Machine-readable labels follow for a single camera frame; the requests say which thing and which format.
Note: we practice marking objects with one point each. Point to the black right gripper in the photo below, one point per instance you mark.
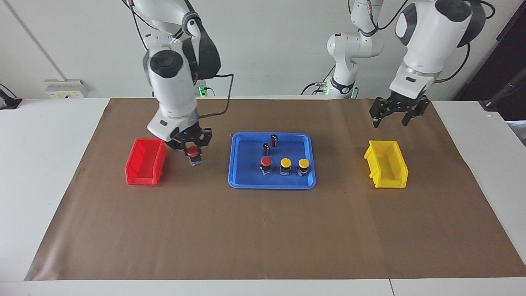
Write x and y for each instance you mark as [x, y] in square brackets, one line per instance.
[189, 135]

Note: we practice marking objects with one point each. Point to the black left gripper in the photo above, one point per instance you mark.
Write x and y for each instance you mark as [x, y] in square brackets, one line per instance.
[404, 102]

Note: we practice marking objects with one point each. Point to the red push button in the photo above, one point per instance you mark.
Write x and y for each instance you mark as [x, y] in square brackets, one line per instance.
[266, 160]
[192, 151]

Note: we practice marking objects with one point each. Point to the yellow push button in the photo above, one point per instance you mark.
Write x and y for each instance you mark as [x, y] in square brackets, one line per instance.
[285, 163]
[303, 163]

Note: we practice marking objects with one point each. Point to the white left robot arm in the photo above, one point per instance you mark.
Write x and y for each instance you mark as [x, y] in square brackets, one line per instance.
[427, 37]

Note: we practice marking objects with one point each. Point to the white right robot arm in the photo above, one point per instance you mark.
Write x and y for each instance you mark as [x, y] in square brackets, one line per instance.
[172, 90]

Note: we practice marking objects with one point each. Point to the white socket with green light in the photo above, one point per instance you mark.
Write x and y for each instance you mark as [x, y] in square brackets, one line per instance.
[201, 88]
[323, 88]

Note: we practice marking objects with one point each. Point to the red plastic bin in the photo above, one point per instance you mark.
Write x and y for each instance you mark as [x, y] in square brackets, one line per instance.
[141, 179]

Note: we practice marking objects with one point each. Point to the blue plastic tray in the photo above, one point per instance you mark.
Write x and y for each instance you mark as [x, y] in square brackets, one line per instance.
[246, 176]

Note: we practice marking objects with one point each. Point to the yellow plastic bin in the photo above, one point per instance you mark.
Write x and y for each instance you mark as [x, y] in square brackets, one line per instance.
[390, 183]

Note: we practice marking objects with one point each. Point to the black cylindrical capacitor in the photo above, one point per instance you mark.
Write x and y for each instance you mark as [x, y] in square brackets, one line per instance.
[273, 140]
[266, 149]

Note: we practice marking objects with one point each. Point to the black stand pole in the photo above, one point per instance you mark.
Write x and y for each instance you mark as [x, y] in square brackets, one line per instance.
[503, 92]

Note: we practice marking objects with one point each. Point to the brown paper table mat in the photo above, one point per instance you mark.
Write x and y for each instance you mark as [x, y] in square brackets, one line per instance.
[263, 230]

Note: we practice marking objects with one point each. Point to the black background panel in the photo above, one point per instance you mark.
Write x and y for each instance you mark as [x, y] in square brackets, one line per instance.
[513, 53]

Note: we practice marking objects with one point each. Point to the black desktop device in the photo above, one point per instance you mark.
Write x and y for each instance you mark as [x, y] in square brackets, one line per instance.
[8, 100]

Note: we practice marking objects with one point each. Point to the white wall junction box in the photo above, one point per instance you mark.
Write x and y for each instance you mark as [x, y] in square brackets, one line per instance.
[65, 88]

